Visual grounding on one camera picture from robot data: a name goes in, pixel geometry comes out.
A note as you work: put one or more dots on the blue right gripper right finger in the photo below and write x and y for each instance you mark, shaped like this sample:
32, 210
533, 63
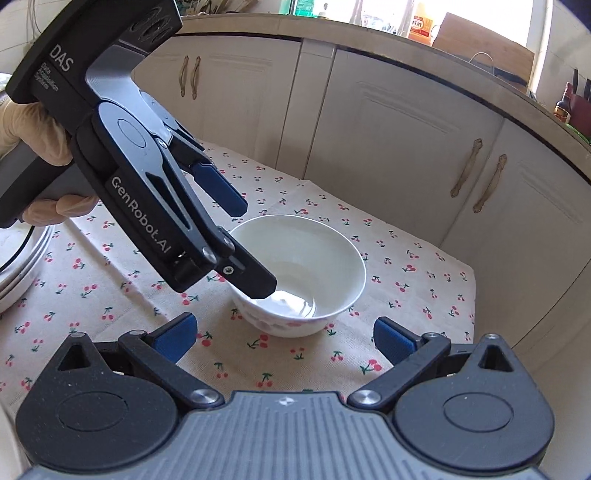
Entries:
394, 341

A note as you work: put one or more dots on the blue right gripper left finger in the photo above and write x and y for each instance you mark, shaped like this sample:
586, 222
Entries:
176, 337

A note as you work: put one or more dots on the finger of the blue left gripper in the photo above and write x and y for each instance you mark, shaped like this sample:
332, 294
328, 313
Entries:
248, 275
212, 182

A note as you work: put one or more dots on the plain white bowl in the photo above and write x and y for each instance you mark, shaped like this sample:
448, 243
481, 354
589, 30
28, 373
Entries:
319, 274

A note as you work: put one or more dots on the large white fruit-pattern plate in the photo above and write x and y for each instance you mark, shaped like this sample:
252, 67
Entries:
22, 251

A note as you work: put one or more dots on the white kitchen cabinets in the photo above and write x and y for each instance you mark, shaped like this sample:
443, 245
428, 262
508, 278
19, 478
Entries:
467, 222

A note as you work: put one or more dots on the left hand in latex glove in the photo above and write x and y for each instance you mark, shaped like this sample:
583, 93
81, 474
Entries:
30, 124

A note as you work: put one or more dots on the dark soy sauce bottle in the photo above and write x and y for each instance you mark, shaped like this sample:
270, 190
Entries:
562, 109

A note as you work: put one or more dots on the wooden cutting board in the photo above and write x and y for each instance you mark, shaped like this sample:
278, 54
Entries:
486, 49

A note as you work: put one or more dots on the red knife holder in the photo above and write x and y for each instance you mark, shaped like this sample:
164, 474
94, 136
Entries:
580, 103

